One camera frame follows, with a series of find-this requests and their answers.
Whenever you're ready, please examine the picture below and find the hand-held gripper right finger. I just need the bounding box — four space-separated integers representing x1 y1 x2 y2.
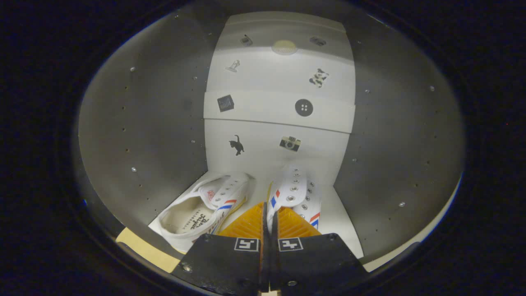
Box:
270 207 369 296

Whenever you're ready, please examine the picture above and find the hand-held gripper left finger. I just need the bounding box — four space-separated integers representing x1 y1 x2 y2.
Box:
171 201 270 296

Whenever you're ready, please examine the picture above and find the white canvas shoe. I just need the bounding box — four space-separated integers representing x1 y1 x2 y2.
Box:
266 165 322 235
158 172 251 254

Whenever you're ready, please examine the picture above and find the grey shoe cabinet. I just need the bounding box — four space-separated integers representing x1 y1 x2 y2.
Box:
78 10 465 274

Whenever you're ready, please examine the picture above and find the round cabinet light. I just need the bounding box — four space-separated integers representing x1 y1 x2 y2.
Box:
271 39 298 56

